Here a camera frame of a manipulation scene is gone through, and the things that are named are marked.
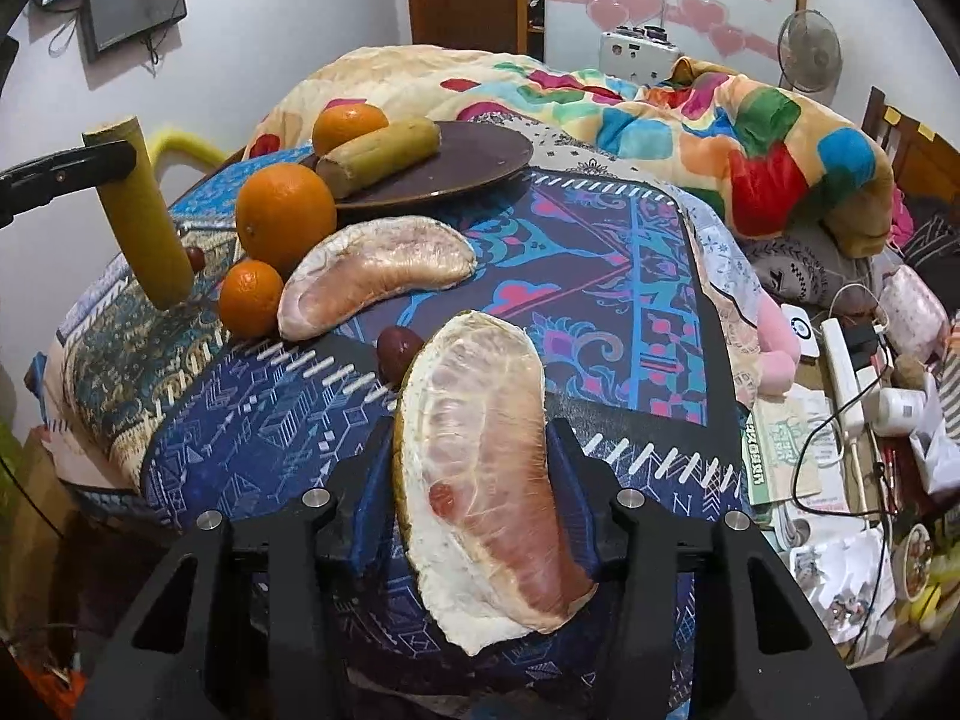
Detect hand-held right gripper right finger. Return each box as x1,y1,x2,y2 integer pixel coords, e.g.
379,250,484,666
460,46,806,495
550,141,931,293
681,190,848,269
546,417,871,720

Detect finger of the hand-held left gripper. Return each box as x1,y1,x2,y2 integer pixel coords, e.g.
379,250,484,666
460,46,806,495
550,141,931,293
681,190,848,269
0,142,138,200

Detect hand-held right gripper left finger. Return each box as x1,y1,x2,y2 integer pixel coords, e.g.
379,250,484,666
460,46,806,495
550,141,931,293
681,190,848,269
75,420,399,720

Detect large peeled pomelo segment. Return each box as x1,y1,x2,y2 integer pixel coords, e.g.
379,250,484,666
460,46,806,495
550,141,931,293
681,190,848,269
394,310,601,657

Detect yellow-green banana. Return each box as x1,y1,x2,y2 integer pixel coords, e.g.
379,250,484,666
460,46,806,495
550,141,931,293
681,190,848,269
82,114,197,311

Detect green printed paper box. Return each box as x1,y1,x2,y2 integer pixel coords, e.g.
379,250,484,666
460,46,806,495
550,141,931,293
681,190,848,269
741,393,823,508

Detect curved peeled pomelo segment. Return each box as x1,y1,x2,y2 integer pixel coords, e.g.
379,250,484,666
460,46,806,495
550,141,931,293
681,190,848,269
277,216,478,342

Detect large orange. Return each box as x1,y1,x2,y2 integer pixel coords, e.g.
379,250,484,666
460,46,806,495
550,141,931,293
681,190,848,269
235,163,338,278

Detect small orange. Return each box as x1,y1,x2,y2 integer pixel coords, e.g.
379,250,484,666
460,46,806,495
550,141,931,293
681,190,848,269
218,259,286,338

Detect white round-button device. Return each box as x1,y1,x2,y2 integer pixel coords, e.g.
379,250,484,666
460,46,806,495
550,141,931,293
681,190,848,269
780,304,823,361

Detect medium orange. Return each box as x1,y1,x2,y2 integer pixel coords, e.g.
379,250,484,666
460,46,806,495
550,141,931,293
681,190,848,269
312,102,391,158

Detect white power strip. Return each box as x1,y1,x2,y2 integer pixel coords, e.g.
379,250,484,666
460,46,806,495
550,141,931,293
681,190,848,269
820,317,872,437

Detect banana on plate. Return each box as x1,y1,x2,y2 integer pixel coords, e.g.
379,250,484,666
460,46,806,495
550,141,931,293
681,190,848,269
315,117,442,200

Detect grey patterned pillow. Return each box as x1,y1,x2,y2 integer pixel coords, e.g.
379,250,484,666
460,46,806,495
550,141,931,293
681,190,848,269
748,223,872,310

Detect white plastic bottle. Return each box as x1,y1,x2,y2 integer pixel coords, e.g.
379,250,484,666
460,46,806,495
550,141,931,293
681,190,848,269
874,386,928,437

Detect brown round plate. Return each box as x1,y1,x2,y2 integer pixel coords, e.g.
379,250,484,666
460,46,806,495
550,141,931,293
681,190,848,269
298,120,535,212

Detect colourful patchwork blanket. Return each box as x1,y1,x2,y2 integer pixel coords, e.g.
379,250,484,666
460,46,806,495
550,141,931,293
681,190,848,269
247,45,898,257

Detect pink quilted pouch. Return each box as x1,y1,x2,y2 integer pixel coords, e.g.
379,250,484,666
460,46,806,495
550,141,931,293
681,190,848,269
877,264,950,365

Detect white box device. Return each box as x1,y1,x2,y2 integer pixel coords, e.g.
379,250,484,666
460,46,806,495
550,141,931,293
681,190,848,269
598,25,683,83

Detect wooden chair back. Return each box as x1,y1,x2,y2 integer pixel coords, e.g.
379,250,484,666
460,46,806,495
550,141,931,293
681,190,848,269
861,86,960,205

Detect standing electric fan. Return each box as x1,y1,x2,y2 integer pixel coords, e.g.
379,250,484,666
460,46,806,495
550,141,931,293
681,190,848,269
776,9,843,103

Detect wall-mounted black screen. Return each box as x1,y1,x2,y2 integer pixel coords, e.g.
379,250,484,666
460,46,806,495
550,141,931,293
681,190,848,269
78,0,189,65

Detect black cable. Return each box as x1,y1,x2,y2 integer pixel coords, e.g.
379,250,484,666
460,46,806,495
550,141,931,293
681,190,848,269
790,360,902,520

